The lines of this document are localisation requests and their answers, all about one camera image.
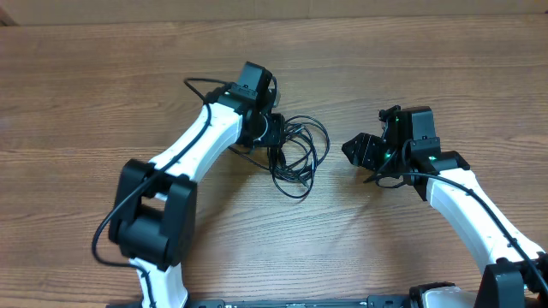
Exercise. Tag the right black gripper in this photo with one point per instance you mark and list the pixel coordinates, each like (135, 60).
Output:
(366, 148)

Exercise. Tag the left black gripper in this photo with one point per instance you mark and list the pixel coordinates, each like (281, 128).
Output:
(277, 133)

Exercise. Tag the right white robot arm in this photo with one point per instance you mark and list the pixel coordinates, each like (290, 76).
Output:
(513, 268)

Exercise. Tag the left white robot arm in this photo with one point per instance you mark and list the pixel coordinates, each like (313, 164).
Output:
(153, 218)

